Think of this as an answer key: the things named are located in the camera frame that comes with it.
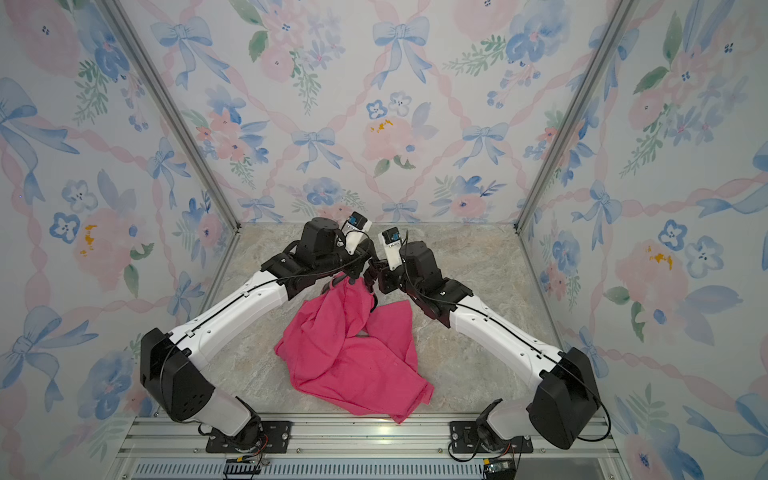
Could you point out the right rear aluminium corner post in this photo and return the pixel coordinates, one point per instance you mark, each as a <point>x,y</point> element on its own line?
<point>608,42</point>

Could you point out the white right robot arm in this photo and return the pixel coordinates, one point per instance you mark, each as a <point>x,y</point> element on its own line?
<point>564,389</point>

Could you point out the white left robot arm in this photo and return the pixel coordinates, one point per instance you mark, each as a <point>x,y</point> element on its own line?
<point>172,363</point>

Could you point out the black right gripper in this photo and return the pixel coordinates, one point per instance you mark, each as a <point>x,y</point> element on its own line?
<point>387,283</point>

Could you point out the left rear aluminium corner post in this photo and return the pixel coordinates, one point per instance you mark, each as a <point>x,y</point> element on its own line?
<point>119,22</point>

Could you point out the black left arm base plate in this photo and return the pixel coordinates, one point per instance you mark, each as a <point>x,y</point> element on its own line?
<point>273,435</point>

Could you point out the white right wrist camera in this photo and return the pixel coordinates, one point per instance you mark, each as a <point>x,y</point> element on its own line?
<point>392,243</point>

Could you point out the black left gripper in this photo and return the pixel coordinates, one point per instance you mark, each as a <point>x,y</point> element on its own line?
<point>362,254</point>

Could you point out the pink trousers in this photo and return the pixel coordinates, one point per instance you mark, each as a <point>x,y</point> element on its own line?
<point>343,349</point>

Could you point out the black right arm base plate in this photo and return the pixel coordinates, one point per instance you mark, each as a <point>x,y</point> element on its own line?
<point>465,440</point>

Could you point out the aluminium corner post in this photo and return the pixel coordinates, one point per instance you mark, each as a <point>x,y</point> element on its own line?
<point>608,42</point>
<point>119,22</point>

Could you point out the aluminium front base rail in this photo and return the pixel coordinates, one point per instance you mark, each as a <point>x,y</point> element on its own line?
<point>339,446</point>

